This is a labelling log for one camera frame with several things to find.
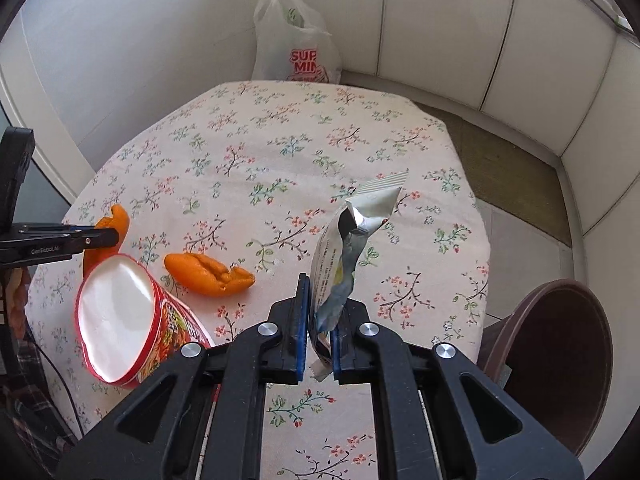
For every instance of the white plastic shopping bag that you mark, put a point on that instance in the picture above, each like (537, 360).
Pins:
(293, 44)

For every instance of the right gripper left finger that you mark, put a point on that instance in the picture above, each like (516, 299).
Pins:
(199, 415)

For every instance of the small orange peel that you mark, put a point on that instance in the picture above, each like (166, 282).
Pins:
(206, 276)

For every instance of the large orange peel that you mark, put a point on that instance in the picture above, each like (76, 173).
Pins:
(114, 229)

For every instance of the floral tablecloth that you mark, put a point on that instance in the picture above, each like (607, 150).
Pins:
(250, 173)

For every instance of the red instant noodle cup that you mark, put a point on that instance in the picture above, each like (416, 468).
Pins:
(128, 324)

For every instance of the silver wrapper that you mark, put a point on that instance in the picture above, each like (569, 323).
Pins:
(335, 260)

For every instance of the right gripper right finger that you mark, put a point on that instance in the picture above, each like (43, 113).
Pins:
(436, 414)

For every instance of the brown trash bin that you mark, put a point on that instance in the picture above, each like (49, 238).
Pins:
(554, 356)

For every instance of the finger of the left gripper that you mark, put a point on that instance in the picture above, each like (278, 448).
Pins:
(32, 244)
(17, 147)

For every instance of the person's hand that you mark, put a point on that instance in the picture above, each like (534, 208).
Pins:
(16, 282)

